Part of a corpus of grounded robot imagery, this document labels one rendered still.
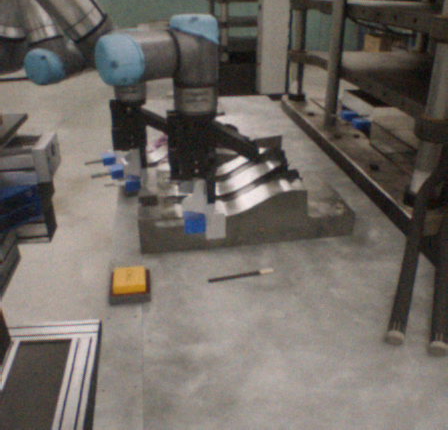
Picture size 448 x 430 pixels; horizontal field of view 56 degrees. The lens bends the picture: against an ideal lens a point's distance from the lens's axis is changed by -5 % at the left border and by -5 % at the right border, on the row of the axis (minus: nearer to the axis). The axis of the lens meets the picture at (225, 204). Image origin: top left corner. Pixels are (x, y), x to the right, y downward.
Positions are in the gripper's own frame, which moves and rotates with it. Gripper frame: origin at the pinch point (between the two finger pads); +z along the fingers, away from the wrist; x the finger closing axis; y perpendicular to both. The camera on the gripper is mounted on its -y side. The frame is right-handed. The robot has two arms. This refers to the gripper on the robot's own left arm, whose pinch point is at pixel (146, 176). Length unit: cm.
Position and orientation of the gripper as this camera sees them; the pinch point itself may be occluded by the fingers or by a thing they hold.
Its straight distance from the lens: 111.1
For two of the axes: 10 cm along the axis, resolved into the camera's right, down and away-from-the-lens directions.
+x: 1.6, 4.6, -8.7
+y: -9.9, 0.8, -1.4
